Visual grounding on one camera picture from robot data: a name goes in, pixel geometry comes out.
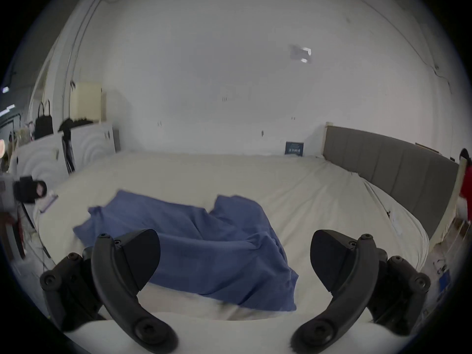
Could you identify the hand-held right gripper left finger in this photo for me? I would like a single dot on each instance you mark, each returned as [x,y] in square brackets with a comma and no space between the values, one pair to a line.
[110,271]

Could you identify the black cloth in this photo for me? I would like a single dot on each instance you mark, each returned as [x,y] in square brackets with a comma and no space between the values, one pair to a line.
[72,124]

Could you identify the cream box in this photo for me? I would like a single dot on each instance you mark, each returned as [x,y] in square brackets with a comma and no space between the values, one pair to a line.
[87,101]

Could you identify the black handbag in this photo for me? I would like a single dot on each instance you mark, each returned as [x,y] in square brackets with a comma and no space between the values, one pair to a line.
[43,124]

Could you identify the bed with beige sheet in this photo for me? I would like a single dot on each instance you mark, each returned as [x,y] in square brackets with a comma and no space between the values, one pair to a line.
[221,175]

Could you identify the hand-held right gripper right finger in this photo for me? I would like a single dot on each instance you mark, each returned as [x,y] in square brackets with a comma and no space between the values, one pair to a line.
[354,271]

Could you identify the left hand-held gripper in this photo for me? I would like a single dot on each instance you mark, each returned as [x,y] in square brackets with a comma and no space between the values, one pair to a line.
[27,189]

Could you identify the dark blue shirt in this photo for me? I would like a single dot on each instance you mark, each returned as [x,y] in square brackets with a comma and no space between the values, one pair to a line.
[221,242]

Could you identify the grey padded headboard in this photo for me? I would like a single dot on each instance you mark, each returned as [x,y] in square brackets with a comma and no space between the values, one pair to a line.
[398,164]

